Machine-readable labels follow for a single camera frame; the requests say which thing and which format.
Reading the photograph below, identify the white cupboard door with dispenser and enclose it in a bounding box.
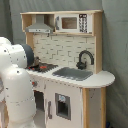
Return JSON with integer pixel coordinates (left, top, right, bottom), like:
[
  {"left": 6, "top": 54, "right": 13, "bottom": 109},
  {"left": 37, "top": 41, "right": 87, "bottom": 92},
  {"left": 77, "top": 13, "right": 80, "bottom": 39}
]
[{"left": 45, "top": 81, "right": 82, "bottom": 128}]

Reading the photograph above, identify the white wooden toy kitchen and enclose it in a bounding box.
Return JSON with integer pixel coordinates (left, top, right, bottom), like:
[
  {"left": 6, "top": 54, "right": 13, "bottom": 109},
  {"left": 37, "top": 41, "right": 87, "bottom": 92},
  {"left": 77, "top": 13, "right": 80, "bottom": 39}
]
[{"left": 22, "top": 10, "right": 115, "bottom": 128}]

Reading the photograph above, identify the grey toy sink basin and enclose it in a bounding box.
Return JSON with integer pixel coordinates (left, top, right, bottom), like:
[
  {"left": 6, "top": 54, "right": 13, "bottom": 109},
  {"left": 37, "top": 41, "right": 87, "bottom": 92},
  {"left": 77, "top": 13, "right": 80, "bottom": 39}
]
[{"left": 52, "top": 67, "right": 92, "bottom": 81}]

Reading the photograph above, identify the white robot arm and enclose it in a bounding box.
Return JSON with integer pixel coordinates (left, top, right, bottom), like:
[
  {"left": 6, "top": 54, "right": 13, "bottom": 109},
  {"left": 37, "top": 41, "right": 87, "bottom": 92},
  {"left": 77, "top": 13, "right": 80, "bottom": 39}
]
[{"left": 0, "top": 37, "right": 36, "bottom": 128}]

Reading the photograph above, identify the black toy faucet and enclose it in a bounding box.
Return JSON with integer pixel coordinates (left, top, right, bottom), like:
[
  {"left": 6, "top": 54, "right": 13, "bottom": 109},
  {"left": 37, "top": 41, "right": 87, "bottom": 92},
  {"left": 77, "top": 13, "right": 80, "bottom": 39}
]
[{"left": 76, "top": 50, "right": 94, "bottom": 70}]

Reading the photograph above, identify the grey toy range hood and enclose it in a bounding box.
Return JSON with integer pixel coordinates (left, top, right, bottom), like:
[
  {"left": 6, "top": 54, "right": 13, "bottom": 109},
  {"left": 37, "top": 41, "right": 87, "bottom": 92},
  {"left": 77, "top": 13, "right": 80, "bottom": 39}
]
[{"left": 25, "top": 14, "right": 54, "bottom": 34}]

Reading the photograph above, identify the black toy stovetop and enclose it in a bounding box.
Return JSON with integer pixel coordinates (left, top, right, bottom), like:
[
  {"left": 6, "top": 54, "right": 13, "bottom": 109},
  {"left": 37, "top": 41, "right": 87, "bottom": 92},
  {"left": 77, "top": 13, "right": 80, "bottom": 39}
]
[{"left": 29, "top": 63, "right": 56, "bottom": 73}]

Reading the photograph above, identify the small metal pot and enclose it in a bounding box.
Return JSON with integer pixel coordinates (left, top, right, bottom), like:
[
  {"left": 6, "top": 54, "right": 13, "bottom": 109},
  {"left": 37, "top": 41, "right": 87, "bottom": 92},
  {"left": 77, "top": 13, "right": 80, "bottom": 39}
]
[{"left": 33, "top": 56, "right": 40, "bottom": 66}]

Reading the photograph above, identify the white toy microwave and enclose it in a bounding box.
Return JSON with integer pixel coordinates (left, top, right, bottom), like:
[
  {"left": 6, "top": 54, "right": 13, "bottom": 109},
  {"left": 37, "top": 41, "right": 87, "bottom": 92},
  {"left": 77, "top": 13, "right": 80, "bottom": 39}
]
[{"left": 55, "top": 14, "right": 92, "bottom": 33}]

